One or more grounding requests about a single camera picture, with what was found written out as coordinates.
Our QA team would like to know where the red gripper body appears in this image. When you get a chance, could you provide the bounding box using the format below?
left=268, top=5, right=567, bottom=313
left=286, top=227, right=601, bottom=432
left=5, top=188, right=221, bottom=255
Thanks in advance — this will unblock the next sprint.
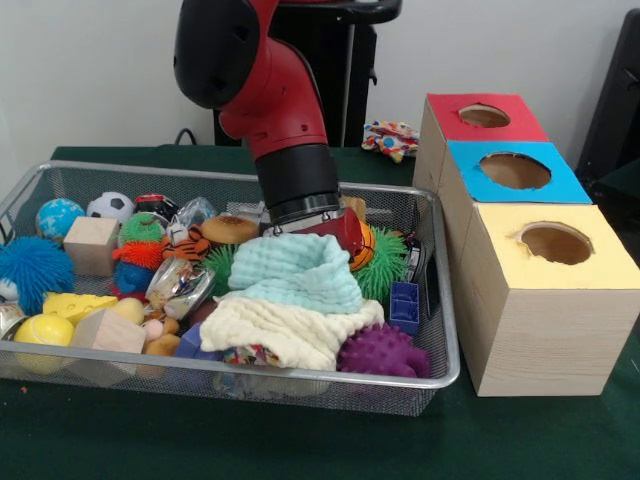
left=299, top=207, right=364, bottom=256

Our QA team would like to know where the mint green cloth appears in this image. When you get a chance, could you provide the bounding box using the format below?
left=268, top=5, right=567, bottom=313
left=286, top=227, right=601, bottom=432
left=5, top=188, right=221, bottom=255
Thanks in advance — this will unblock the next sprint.
left=227, top=232, right=364, bottom=315

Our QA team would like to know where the colourful packet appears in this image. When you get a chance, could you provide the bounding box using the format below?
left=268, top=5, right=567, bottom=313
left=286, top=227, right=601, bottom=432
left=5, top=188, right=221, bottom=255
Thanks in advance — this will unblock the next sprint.
left=362, top=119, right=420, bottom=165

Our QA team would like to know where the wooden box with three holes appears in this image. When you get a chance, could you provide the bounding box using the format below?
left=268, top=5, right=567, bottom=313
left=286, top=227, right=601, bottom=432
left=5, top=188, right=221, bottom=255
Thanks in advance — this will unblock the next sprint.
left=412, top=92, right=640, bottom=399

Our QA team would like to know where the orange toy basketball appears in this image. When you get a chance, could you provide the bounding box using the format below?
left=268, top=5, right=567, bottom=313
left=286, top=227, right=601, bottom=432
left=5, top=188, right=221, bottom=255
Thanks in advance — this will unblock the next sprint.
left=349, top=222, right=376, bottom=272

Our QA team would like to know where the large green spiky ball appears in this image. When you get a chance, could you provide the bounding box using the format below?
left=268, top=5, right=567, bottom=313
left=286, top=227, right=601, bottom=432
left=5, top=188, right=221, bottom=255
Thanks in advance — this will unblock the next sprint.
left=352, top=227, right=409, bottom=304

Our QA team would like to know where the cream white cloth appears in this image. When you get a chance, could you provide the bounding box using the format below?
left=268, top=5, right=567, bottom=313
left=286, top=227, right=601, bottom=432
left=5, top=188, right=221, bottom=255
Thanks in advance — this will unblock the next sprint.
left=199, top=294, right=386, bottom=371

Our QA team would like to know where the toy burger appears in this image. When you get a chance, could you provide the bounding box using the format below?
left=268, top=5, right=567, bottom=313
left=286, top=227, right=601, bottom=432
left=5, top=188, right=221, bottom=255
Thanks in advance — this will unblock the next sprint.
left=200, top=214, right=261, bottom=245

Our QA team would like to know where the purple rubber toy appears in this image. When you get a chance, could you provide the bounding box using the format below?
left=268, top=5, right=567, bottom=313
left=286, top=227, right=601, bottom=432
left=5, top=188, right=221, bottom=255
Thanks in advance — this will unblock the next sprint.
left=337, top=323, right=432, bottom=379

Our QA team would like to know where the black and white football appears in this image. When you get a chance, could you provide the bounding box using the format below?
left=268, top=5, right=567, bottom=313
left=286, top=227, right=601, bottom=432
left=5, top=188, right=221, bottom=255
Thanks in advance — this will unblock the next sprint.
left=87, top=191, right=135, bottom=220

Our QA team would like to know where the blue globe ball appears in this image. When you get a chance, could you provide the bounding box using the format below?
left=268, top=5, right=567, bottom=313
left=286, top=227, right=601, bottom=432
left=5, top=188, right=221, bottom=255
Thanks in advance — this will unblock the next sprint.
left=35, top=198, right=87, bottom=241

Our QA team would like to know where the dark green tablecloth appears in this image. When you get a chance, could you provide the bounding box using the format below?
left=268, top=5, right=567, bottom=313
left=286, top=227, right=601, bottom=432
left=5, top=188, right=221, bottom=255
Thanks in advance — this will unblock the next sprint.
left=0, top=144, right=640, bottom=480

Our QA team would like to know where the black upright panel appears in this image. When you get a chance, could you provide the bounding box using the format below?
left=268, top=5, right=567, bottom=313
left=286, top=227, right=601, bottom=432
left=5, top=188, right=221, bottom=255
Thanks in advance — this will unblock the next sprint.
left=573, top=8, right=640, bottom=201

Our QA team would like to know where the blue spiky ball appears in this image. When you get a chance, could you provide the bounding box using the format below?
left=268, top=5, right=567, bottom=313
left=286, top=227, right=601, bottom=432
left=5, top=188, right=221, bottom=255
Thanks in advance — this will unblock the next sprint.
left=0, top=235, right=76, bottom=316

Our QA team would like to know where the yellow ball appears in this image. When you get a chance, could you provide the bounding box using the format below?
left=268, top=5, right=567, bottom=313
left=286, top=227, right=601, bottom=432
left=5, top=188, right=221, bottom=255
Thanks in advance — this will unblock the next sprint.
left=13, top=313, right=76, bottom=374

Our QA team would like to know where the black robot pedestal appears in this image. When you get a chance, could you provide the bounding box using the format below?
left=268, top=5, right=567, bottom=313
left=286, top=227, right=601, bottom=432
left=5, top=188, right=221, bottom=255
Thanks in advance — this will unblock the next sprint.
left=214, top=0, right=404, bottom=147

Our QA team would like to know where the metal wire mesh bin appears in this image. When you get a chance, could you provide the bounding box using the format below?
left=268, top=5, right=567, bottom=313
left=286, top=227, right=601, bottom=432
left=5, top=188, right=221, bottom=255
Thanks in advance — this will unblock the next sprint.
left=0, top=159, right=461, bottom=417

